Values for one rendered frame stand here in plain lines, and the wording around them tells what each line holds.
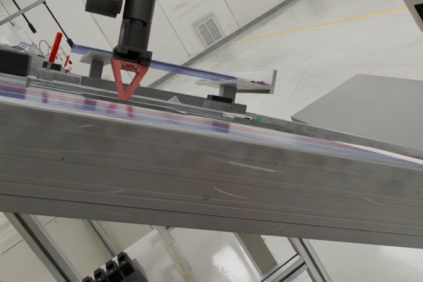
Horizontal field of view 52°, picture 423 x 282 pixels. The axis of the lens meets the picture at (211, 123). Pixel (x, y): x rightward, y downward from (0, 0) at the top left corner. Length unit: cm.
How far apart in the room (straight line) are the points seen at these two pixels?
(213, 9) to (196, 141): 861
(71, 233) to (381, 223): 156
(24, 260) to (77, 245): 20
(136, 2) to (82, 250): 121
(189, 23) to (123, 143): 844
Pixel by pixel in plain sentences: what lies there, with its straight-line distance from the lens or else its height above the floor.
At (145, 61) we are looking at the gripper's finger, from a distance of 83.
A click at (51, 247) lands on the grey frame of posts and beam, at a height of 72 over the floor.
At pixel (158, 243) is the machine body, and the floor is 62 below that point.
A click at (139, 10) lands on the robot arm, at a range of 85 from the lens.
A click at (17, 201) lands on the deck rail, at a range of 27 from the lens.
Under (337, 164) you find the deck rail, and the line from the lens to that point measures 32.
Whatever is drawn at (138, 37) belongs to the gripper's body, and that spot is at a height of 100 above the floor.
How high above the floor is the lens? 101
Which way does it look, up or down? 15 degrees down
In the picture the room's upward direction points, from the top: 31 degrees counter-clockwise
